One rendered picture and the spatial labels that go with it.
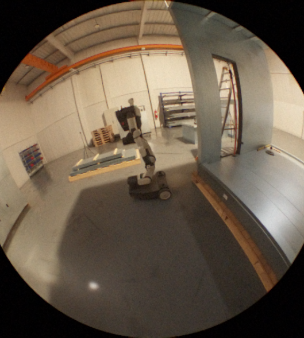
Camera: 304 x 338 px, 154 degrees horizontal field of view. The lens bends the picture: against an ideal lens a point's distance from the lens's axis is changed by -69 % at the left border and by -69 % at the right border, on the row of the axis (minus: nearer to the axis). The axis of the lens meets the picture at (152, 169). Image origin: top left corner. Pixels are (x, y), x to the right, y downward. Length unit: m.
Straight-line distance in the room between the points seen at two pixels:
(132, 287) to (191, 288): 0.56
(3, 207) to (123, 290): 3.75
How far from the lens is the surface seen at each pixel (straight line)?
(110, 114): 7.74
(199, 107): 1.58
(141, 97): 8.09
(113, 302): 1.42
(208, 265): 1.32
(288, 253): 1.27
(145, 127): 5.70
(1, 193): 4.28
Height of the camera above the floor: 1.27
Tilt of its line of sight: 29 degrees down
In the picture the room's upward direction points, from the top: 12 degrees counter-clockwise
